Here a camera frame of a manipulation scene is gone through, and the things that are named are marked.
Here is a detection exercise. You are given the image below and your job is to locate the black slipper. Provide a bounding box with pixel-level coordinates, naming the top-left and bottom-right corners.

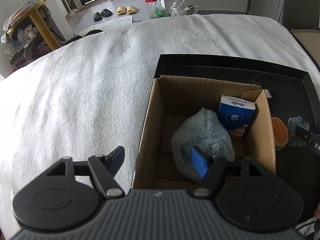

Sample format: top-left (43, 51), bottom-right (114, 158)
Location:
top-left (93, 12), bottom-right (103, 22)
top-left (101, 9), bottom-right (113, 18)

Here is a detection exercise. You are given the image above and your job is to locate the left black slipper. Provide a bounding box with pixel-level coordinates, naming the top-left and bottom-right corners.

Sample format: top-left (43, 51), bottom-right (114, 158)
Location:
top-left (93, 12), bottom-right (103, 22)

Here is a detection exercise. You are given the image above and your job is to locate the yellow slipper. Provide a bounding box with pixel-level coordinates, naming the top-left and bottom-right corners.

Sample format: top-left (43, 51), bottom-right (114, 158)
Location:
top-left (117, 6), bottom-right (126, 16)
top-left (126, 5), bottom-right (137, 15)

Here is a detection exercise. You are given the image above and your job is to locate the dark clothing pile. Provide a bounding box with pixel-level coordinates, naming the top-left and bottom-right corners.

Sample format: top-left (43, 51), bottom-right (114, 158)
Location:
top-left (67, 29), bottom-right (103, 43)

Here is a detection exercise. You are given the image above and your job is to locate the left yellow slipper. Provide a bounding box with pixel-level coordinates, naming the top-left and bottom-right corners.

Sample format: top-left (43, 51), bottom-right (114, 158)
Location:
top-left (117, 6), bottom-right (126, 16)

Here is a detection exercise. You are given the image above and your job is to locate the clear plastic bag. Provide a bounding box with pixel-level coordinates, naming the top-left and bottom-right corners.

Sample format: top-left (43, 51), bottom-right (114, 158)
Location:
top-left (169, 0), bottom-right (199, 16)

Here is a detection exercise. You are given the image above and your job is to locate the plush hamburger toy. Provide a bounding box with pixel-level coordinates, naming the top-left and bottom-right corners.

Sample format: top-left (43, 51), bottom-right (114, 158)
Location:
top-left (271, 117), bottom-right (289, 151)

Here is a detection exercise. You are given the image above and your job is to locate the green plastic bag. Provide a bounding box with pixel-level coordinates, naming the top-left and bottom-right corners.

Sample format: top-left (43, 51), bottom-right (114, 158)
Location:
top-left (150, 6), bottom-right (167, 19)

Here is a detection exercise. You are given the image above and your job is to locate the right yellow slipper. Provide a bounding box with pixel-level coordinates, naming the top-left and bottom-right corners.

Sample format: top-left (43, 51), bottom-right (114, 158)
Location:
top-left (126, 5), bottom-right (137, 15)

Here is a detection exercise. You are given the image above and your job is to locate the round gold-rimmed table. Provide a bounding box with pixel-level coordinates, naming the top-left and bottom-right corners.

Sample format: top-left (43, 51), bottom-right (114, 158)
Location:
top-left (1, 0), bottom-right (67, 70)

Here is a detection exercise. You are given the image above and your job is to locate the black shallow tray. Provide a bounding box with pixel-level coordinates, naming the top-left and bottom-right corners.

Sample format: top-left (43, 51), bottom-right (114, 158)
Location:
top-left (155, 54), bottom-right (319, 222)

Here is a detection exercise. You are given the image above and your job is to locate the grey fluffy plush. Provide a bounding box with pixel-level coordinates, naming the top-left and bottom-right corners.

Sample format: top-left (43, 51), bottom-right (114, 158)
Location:
top-left (171, 108), bottom-right (235, 181)

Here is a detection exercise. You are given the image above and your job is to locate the right black slipper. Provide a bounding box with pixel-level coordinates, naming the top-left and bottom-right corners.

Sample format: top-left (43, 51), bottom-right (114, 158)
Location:
top-left (101, 9), bottom-right (113, 18)

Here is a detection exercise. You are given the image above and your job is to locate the dark upholstered panel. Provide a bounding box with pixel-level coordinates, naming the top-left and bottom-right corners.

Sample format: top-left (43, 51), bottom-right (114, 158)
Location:
top-left (283, 0), bottom-right (319, 29)

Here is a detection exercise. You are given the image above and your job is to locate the white floor mat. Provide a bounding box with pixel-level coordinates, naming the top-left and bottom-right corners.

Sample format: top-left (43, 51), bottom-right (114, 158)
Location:
top-left (94, 16), bottom-right (133, 30)

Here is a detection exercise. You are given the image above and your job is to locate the blue tissue pack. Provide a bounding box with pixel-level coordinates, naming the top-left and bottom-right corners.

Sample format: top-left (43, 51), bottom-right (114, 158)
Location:
top-left (217, 95), bottom-right (256, 131)

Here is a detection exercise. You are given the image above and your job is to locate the white fluffy blanket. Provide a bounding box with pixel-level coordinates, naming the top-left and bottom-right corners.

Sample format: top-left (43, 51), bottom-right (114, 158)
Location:
top-left (1, 14), bottom-right (319, 239)

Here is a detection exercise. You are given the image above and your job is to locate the brown cardboard box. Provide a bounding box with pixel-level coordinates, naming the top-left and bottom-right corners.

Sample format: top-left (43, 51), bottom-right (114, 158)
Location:
top-left (131, 75), bottom-right (276, 191)

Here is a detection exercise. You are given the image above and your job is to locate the black white soft cube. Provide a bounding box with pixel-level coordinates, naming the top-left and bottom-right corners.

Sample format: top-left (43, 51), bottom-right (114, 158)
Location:
top-left (264, 89), bottom-right (279, 106)

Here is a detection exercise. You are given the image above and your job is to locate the brown framed board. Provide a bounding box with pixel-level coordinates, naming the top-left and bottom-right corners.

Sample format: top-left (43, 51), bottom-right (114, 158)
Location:
top-left (290, 29), bottom-right (320, 66)

